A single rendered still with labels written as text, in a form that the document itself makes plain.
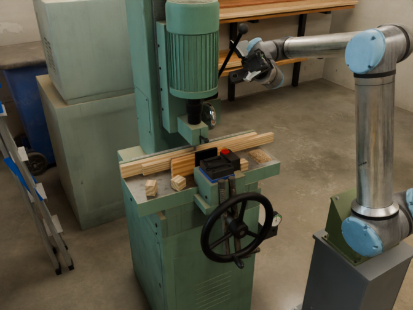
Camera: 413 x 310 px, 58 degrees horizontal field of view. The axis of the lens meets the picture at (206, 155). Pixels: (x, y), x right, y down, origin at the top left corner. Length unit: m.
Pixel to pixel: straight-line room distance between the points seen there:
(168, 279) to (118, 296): 0.67
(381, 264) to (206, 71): 1.03
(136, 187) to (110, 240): 1.19
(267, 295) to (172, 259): 0.81
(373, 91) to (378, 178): 0.28
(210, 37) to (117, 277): 1.52
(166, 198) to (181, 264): 0.35
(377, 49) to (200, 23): 0.52
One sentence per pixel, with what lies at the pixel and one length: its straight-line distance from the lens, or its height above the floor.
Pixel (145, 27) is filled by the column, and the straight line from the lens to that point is 1.45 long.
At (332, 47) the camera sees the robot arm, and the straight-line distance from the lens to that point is 1.47.
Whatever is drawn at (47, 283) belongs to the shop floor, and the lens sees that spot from 2.39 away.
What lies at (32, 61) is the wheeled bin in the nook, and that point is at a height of 0.93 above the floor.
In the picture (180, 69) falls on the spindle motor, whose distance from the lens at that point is 1.27.
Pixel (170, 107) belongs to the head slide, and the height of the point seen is 1.11.
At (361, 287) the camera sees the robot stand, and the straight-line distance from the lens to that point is 1.69.
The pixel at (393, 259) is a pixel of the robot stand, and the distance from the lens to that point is 1.74.
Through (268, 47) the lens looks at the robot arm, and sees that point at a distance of 1.64.
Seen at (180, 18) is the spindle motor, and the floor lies 1.46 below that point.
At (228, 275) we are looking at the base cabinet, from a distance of 1.76.
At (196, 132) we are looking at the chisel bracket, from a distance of 1.38.
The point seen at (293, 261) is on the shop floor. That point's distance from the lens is 2.39.
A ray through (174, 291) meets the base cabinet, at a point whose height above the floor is 0.41.
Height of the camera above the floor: 1.68
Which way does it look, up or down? 30 degrees down
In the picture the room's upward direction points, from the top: straight up
